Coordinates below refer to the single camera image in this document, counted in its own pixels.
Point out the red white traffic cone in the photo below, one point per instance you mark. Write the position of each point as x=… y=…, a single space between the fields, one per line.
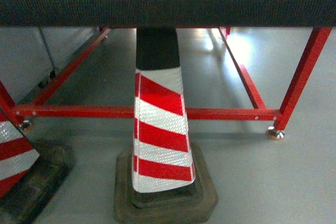
x=163 y=177

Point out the grey wheeled cabinet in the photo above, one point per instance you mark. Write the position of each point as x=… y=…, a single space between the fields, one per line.
x=28 y=55

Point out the red steel conveyor frame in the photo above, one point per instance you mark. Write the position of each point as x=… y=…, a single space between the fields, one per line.
x=259 y=112

